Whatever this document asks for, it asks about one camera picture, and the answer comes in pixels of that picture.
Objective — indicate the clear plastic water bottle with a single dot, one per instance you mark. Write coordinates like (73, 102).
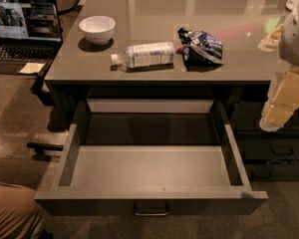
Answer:
(145, 55)

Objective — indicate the person's leg in tan trousers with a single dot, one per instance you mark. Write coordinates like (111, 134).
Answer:
(21, 217)

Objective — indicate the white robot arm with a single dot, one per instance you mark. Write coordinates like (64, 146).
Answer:
(285, 38)

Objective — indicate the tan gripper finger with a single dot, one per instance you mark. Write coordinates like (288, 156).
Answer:
(282, 100)

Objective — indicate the white paper note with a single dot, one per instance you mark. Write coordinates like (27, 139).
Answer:
(31, 68)

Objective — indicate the blue chip bag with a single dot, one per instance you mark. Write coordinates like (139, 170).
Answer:
(199, 47)

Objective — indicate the white ceramic bowl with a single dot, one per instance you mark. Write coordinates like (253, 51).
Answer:
(99, 30)

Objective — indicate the open black laptop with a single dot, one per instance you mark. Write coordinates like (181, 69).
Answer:
(30, 32)

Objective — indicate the open grey top drawer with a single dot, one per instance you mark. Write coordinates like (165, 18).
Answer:
(188, 158)

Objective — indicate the black chair leg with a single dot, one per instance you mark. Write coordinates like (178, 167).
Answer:
(40, 148)

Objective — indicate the metal drawer handle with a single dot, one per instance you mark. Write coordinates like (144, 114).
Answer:
(151, 208)

